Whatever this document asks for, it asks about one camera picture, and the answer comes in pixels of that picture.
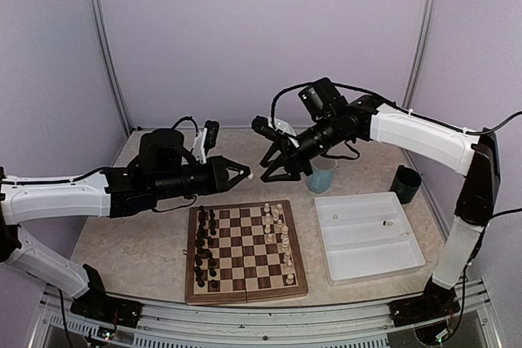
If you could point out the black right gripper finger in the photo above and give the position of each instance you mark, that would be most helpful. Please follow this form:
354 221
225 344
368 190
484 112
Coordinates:
274 155
280 174

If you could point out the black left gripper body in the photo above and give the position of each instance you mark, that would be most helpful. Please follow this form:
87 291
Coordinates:
217 182

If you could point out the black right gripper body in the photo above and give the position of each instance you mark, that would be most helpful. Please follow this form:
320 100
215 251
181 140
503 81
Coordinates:
297 159

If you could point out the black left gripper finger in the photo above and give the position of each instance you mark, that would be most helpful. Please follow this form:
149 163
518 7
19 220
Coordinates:
232 182
235 166

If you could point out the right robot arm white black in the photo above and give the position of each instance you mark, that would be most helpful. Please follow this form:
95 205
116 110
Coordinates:
372 118

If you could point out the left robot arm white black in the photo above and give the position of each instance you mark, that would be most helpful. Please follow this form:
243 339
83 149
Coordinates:
163 169

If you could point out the row of black chess pieces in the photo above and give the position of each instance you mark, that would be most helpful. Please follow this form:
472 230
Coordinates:
206 258

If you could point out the light blue mug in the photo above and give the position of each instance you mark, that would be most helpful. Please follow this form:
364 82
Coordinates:
322 174

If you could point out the wooden chessboard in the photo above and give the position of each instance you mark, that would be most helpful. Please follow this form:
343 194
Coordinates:
250 269

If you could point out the white plastic divided tray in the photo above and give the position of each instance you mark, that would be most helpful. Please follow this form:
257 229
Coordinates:
357 246

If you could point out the dark green mug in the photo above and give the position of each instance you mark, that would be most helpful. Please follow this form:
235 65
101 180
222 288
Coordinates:
405 184

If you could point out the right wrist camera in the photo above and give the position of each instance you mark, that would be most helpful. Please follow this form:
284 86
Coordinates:
260 126

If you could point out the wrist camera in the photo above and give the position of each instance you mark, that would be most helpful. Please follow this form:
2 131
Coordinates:
260 126
212 131

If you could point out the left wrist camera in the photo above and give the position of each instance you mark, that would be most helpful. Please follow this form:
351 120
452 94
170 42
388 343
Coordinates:
212 131

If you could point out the front aluminium rail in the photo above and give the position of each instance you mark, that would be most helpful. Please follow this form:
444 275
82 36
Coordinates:
176 324

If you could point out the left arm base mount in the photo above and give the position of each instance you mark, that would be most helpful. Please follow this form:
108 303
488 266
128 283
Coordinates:
96 304

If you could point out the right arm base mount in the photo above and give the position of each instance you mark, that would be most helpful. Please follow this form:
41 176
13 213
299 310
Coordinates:
434 302

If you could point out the right aluminium corner post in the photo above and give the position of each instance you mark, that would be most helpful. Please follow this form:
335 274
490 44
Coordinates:
428 11

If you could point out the aluminium corner post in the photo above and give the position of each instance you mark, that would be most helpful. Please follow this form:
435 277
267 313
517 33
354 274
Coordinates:
109 66
428 11

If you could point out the left aluminium corner post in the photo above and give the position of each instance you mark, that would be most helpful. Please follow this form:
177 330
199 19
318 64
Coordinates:
109 66

